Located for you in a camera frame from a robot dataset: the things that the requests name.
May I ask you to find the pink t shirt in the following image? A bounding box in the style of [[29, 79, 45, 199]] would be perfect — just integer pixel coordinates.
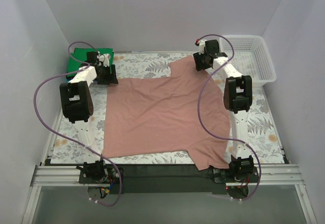
[[103, 55, 231, 170]]

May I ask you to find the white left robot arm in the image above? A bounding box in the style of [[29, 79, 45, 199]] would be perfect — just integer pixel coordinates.
[[59, 51, 118, 183]]

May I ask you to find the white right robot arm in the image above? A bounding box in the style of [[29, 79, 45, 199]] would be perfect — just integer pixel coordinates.
[[193, 38, 254, 182]]

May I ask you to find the green folded t shirt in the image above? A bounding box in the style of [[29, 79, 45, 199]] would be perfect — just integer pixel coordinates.
[[67, 48, 114, 73]]

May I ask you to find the dark folded t shirt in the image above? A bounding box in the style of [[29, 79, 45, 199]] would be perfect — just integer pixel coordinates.
[[66, 72, 76, 80]]

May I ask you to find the white plastic basket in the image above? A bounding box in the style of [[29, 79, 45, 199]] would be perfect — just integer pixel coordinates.
[[219, 35, 277, 87]]

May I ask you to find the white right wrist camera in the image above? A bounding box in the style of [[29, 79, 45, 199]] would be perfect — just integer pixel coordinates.
[[195, 39, 207, 54]]

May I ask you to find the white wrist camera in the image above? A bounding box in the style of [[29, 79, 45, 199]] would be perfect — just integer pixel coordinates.
[[97, 53, 111, 67], [195, 39, 207, 54]]

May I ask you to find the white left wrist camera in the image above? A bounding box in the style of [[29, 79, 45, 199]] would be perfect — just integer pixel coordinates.
[[97, 53, 111, 67]]

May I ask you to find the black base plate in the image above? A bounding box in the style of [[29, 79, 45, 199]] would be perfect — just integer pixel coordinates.
[[78, 163, 261, 196]]

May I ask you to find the aluminium frame rail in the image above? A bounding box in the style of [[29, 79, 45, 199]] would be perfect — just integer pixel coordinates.
[[22, 164, 316, 223]]

